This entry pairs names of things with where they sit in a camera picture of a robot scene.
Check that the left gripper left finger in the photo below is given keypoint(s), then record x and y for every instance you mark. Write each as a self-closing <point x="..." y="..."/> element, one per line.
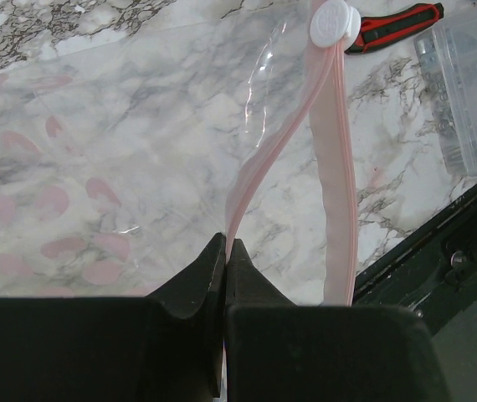
<point x="165" y="346"/>

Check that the clear plastic screw box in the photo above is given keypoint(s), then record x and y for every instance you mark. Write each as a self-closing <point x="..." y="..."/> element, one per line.
<point x="447" y="54"/>

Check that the red black utility knife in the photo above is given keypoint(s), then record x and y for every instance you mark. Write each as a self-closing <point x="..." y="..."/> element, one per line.
<point x="377" y="33"/>

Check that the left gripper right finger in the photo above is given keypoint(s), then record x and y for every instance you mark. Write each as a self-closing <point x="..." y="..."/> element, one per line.
<point x="278" y="351"/>

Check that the clear pink zip top bag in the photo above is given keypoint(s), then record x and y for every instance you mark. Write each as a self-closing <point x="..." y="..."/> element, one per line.
<point x="119" y="163"/>

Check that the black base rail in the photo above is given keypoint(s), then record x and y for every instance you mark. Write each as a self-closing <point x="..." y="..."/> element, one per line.
<point x="433" y="272"/>

